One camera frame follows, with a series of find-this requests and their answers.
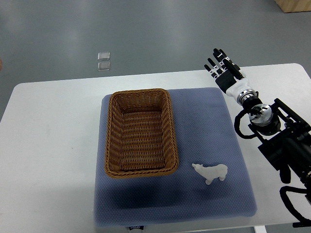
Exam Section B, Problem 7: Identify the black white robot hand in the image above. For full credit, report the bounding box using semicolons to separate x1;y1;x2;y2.
204;48;256;104

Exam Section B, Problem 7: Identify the white bear figurine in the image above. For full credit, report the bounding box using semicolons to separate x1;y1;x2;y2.
191;164;228;185

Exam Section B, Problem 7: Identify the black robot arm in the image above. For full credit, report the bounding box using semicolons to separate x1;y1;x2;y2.
234;89;311;228

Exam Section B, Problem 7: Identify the brown wicker basket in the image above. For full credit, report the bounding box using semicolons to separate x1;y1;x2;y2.
104;88;179;179

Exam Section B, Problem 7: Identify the blue quilted mat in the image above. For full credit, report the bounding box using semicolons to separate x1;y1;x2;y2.
94;87;257;227

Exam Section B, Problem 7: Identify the wooden box corner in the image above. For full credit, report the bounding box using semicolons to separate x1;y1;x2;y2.
275;0;311;13

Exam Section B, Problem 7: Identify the lower clear floor plate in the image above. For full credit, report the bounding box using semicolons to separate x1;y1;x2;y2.
97;61;111;71

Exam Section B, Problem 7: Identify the clear floor plate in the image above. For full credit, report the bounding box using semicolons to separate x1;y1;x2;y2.
98;52;110;61
97;61;111;71

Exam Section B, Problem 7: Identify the upper clear floor plate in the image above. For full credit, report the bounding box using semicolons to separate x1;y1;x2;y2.
98;52;110;61

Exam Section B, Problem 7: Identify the white table leg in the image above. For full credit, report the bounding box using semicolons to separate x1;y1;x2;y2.
254;225;267;233

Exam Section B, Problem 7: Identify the black table control panel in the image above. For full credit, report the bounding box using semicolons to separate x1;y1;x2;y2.
292;222;311;228

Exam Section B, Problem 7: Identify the black mat label tag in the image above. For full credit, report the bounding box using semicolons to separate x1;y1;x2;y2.
129;226;144;231

